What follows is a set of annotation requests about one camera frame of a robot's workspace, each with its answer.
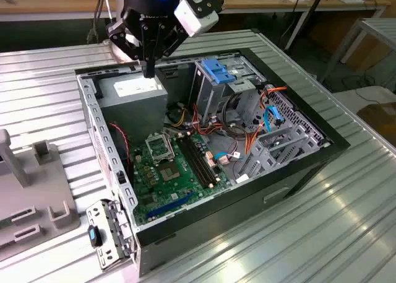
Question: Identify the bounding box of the black open PC case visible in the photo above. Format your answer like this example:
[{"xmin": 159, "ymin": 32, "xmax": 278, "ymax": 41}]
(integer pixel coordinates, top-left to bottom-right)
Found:
[{"xmin": 74, "ymin": 46, "xmax": 352, "ymax": 277}]

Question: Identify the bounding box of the metal socket cover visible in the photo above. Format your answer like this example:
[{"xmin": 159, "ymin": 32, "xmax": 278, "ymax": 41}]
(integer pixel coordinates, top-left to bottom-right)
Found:
[{"xmin": 145, "ymin": 133, "xmax": 173, "ymax": 165}]

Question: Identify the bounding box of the brown cardboard box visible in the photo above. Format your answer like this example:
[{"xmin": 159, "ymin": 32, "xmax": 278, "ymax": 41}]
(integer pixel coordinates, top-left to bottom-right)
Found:
[{"xmin": 355, "ymin": 102, "xmax": 396, "ymax": 138}]

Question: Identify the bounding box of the grey metal disk bay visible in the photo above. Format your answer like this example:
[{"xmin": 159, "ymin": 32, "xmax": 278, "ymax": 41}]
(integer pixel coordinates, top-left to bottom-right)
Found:
[{"xmin": 238, "ymin": 123, "xmax": 321, "ymax": 185}]

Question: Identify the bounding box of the coloured power wire bundle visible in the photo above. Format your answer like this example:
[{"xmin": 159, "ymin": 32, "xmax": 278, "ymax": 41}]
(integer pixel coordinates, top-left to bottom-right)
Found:
[{"xmin": 165, "ymin": 102, "xmax": 223, "ymax": 138}]

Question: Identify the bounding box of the green RAM stick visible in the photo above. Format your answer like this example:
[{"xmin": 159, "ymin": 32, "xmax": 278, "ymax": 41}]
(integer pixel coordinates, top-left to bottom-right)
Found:
[{"xmin": 0, "ymin": 216, "xmax": 15, "ymax": 231}]

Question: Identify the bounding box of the CPU socket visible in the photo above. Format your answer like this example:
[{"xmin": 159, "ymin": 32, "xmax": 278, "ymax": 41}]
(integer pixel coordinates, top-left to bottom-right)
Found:
[{"xmin": 158, "ymin": 162, "xmax": 182, "ymax": 183}]

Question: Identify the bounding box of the orange power wire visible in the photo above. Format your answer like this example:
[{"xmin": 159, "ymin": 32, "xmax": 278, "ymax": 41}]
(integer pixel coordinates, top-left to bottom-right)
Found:
[{"xmin": 246, "ymin": 85, "xmax": 288, "ymax": 155}]

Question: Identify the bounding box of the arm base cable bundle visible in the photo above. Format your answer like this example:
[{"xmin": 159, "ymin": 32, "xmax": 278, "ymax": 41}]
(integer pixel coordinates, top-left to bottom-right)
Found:
[{"xmin": 88, "ymin": 0, "xmax": 114, "ymax": 45}]

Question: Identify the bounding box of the red and black twisted wire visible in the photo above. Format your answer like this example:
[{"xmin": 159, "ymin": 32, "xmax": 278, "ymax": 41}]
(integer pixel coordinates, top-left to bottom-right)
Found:
[{"xmin": 108, "ymin": 121, "xmax": 134, "ymax": 178}]

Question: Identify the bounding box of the blue data wire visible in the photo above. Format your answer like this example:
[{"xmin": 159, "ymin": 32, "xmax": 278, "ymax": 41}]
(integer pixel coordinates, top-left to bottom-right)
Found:
[{"xmin": 263, "ymin": 105, "xmax": 285, "ymax": 132}]

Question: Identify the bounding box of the green motherboard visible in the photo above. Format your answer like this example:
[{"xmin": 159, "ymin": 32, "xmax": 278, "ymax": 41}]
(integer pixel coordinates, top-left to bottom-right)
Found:
[{"xmin": 131, "ymin": 131, "xmax": 233, "ymax": 227}]

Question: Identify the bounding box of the black and blue latch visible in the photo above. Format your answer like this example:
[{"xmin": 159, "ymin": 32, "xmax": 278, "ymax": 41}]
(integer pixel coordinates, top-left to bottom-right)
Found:
[{"xmin": 87, "ymin": 224, "xmax": 103, "ymax": 249}]

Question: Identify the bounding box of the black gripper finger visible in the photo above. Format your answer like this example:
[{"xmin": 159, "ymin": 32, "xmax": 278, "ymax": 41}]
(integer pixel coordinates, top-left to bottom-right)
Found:
[
  {"xmin": 106, "ymin": 18, "xmax": 150, "ymax": 79},
  {"xmin": 148, "ymin": 19, "xmax": 190, "ymax": 79}
]

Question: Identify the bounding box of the blue expansion slot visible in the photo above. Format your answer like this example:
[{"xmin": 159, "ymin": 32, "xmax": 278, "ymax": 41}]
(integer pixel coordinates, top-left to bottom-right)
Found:
[{"xmin": 145, "ymin": 191, "xmax": 196, "ymax": 220}]

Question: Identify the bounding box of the black tripod pole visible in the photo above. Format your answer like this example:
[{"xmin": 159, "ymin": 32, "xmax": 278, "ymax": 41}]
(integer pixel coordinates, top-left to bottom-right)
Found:
[{"xmin": 283, "ymin": 0, "xmax": 330, "ymax": 51}]

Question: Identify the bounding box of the light blue motherboard wire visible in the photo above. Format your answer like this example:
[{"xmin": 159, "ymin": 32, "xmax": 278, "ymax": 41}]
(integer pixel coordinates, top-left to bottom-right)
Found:
[{"xmin": 214, "ymin": 152, "xmax": 246, "ymax": 160}]

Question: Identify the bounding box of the grey metal drive cage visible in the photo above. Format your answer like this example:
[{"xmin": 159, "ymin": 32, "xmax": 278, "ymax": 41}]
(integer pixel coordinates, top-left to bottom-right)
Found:
[{"xmin": 188, "ymin": 56, "xmax": 267, "ymax": 123}]

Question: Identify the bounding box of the black wire bundle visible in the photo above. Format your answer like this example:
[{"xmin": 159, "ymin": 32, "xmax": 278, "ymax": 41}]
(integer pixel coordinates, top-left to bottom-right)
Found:
[{"xmin": 221, "ymin": 92, "xmax": 248, "ymax": 138}]

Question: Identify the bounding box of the white metal frame table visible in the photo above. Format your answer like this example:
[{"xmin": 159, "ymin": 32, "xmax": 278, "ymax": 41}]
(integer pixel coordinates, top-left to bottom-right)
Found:
[{"xmin": 318, "ymin": 16, "xmax": 396, "ymax": 89}]

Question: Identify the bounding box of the black RAM slot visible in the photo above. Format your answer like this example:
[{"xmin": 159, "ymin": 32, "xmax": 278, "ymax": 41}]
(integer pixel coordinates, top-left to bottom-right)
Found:
[
  {"xmin": 185, "ymin": 133, "xmax": 218, "ymax": 185},
  {"xmin": 178, "ymin": 136, "xmax": 211, "ymax": 189}
]

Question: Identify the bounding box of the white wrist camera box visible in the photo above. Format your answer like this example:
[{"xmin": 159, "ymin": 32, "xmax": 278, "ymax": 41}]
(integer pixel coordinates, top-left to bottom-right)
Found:
[{"xmin": 173, "ymin": 0, "xmax": 220, "ymax": 38}]

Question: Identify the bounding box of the blue plastic drive latch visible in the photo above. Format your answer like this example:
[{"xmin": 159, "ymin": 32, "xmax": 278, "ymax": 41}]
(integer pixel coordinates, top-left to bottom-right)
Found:
[{"xmin": 200, "ymin": 58, "xmax": 238, "ymax": 85}]

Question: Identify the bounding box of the grey hinged card bracket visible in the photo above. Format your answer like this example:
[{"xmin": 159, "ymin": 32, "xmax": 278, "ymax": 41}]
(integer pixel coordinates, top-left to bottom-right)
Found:
[{"xmin": 85, "ymin": 198, "xmax": 139, "ymax": 271}]

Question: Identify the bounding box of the grey power supply unit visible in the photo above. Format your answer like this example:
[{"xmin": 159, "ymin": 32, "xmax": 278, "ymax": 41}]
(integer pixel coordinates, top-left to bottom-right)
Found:
[{"xmin": 97, "ymin": 71, "xmax": 169, "ymax": 147}]

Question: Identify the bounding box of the grey parts rack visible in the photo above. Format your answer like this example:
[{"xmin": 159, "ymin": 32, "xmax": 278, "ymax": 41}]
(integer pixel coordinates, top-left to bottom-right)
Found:
[{"xmin": 0, "ymin": 128, "xmax": 82, "ymax": 259}]

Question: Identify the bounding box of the wooden desk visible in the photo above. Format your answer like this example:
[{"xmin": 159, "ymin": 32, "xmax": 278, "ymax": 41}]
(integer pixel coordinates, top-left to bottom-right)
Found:
[{"xmin": 0, "ymin": 0, "xmax": 392, "ymax": 22}]

